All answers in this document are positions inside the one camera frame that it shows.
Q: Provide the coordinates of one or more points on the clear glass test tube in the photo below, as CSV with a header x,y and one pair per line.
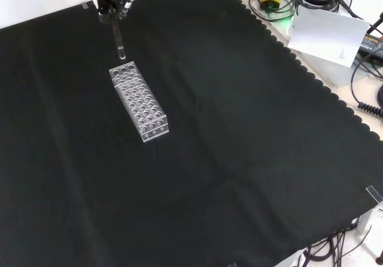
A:
x,y
117,33

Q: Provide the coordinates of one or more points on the black power adapter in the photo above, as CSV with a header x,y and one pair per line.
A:
x,y
372,44

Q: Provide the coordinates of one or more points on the pale white board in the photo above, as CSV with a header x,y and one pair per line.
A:
x,y
327,35

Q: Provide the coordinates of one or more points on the clear plastic test tube rack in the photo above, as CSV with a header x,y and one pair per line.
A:
x,y
137,99

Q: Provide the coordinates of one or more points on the black bench cloth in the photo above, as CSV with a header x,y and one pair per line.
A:
x,y
191,147

